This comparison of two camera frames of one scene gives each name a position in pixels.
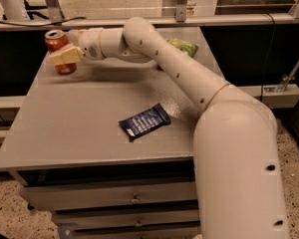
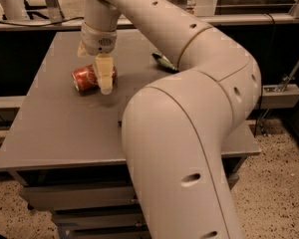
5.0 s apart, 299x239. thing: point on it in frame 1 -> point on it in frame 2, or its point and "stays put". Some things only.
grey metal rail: [12, 23] stays put
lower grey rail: [275, 96] stays put
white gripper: [90, 45] -> [98, 40]
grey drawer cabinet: [67, 151] stays put
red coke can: [56, 39] -> [86, 78]
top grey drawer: [70, 197] stays put
